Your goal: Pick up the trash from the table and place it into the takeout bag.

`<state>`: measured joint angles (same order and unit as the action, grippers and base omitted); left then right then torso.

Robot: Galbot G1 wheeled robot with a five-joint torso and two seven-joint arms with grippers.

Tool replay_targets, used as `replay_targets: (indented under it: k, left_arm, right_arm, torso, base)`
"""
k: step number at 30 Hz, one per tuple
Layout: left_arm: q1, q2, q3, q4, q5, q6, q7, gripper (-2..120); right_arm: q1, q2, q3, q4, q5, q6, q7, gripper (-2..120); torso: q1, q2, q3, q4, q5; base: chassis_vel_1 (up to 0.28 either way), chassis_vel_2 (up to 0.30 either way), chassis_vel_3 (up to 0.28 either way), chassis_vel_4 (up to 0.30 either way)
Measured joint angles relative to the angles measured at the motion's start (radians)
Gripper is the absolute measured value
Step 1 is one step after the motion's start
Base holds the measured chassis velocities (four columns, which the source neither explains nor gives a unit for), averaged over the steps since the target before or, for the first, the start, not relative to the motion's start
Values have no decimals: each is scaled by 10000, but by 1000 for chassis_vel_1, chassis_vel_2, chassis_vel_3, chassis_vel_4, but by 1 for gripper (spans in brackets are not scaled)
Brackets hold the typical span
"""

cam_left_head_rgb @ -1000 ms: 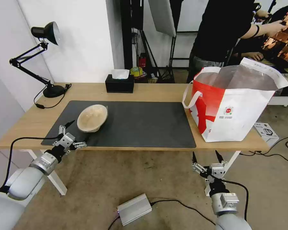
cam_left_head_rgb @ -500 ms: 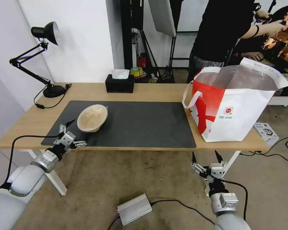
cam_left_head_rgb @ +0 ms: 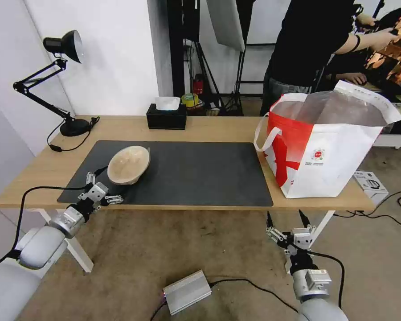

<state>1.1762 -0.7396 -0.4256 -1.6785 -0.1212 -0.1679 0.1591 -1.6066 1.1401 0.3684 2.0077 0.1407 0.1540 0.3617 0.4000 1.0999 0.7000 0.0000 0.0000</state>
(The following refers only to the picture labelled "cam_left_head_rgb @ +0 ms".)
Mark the wooden table white legs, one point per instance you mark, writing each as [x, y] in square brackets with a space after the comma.
[220, 128]

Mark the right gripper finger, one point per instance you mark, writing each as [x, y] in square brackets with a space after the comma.
[309, 229]
[276, 234]

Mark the black desk mat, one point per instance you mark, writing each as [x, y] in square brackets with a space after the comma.
[200, 174]

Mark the brown paper bowl clear lid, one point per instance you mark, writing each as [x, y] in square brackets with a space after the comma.
[127, 164]

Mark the white tissue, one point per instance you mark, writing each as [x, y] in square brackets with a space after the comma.
[167, 103]

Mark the black tissue box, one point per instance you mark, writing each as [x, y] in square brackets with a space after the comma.
[166, 118]

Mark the white reflector panel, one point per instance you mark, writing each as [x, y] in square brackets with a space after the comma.
[227, 23]

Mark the black desk lamp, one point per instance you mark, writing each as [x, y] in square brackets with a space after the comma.
[72, 127]

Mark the white cardboard box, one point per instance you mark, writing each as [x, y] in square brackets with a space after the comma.
[371, 187]

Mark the black light stand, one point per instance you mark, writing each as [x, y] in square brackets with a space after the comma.
[205, 67]

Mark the silver metal power box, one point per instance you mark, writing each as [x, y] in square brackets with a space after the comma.
[187, 291]

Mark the green tape roll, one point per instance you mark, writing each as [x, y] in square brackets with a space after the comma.
[189, 100]

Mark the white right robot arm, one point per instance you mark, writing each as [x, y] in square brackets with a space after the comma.
[320, 309]

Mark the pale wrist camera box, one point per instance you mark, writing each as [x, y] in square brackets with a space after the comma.
[98, 192]
[302, 238]

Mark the red canister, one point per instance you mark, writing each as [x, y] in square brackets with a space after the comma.
[198, 85]

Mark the red white takeout bag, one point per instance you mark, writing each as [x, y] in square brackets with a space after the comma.
[324, 157]

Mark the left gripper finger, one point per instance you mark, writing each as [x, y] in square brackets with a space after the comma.
[114, 200]
[91, 179]

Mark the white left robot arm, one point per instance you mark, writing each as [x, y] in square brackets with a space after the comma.
[40, 247]

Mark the person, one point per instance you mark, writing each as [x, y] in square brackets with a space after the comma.
[304, 43]
[396, 23]

